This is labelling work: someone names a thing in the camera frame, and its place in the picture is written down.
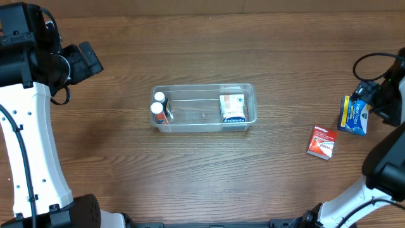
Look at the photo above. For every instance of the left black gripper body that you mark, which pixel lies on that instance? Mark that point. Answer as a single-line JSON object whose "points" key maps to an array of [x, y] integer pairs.
{"points": [[80, 62]]}

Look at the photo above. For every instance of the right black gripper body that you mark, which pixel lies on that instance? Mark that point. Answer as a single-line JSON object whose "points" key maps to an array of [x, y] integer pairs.
{"points": [[366, 93]]}

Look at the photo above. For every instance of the blue yellow VapoDrops box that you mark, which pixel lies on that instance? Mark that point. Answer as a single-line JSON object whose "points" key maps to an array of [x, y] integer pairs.
{"points": [[353, 116]]}

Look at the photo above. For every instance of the black bottle white cap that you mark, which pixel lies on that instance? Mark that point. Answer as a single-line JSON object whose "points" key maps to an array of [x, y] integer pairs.
{"points": [[161, 98]]}

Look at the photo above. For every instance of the orange tube white cap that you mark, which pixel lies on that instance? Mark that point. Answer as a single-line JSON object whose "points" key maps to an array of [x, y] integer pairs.
{"points": [[158, 111]]}

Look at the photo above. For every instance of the clear plastic container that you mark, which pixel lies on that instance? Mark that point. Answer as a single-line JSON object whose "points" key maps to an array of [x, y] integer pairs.
{"points": [[197, 108]]}

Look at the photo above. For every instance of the white orange plaster box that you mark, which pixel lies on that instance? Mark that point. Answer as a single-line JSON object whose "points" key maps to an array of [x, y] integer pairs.
{"points": [[232, 108]]}

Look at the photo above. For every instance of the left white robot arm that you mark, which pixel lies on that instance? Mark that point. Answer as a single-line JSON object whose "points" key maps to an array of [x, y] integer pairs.
{"points": [[31, 74]]}

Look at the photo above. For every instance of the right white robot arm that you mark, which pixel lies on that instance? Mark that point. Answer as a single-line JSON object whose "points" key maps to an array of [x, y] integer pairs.
{"points": [[382, 174]]}

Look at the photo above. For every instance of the red white small box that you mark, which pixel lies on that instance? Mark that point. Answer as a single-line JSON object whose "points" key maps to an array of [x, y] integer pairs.
{"points": [[322, 142]]}

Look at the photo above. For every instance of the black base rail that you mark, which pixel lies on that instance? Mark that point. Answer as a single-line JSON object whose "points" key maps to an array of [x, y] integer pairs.
{"points": [[273, 223]]}

